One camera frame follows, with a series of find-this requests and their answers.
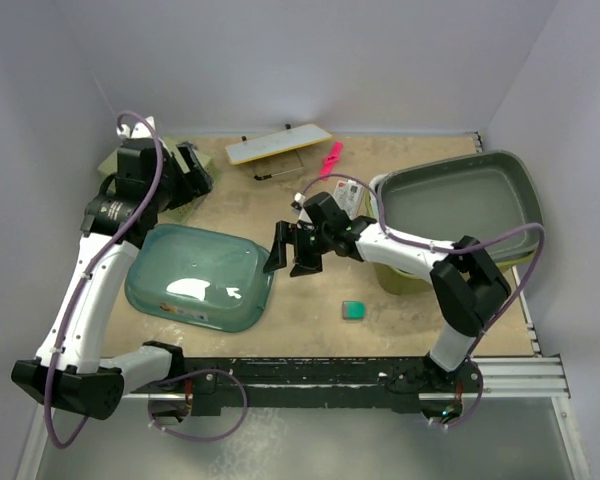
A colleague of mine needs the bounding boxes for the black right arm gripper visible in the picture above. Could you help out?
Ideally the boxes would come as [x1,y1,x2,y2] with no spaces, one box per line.
[265,220,333,278]

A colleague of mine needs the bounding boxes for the light green perforated basket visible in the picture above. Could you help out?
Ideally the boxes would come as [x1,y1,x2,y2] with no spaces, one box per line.
[97,137,216,226]

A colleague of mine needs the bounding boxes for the teal plastic tub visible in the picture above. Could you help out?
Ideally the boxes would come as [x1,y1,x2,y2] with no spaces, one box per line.
[124,224,274,333]

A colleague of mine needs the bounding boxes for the grey plastic tub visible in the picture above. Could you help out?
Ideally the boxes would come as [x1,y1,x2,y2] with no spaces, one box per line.
[371,150,544,241]

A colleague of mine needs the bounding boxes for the white perforated basket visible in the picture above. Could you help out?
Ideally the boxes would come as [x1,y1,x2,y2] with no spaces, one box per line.
[369,173,388,238]

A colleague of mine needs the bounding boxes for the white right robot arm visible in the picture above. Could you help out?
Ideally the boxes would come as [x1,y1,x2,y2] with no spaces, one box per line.
[263,192,511,391]

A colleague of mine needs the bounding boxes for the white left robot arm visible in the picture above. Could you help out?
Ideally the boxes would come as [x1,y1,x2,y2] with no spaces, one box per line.
[11,111,211,420]

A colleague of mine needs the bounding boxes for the white printed card package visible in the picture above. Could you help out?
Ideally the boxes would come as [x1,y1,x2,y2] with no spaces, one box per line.
[333,179,364,219]

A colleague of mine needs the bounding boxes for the green and grey eraser block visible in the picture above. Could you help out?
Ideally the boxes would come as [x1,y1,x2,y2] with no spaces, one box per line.
[341,301,366,321]

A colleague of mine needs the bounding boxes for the pink plastic clip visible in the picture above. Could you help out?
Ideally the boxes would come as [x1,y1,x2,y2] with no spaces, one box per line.
[319,141,343,181]

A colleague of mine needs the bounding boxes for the olive green plastic bin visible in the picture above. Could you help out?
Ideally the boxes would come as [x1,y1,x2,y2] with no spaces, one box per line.
[365,173,533,296]

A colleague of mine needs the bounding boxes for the yellow framed whiteboard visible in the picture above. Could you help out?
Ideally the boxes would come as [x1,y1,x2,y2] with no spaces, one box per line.
[225,124,333,181]

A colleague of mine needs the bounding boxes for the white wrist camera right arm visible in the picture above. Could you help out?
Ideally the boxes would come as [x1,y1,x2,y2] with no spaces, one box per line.
[291,192,306,211]

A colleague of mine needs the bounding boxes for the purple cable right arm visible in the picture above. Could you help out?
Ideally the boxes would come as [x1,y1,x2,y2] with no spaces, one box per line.
[299,173,548,430]

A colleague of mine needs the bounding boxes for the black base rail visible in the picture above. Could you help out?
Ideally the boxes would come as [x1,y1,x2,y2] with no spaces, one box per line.
[127,355,484,417]

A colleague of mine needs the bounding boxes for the aluminium frame rails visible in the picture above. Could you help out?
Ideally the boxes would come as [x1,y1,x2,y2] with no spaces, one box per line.
[467,130,591,480]

